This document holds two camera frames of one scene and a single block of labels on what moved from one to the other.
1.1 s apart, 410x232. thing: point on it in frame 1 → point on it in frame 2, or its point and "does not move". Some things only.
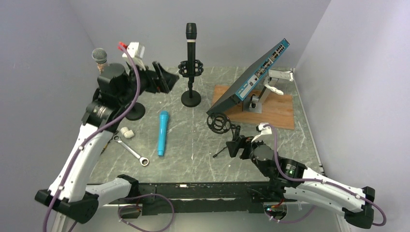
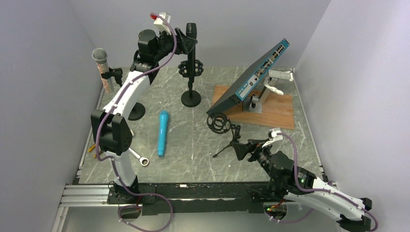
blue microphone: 163,122 does not move
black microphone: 191,34 does not move
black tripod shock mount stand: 220,123 does not move
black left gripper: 167,80 → 183,44
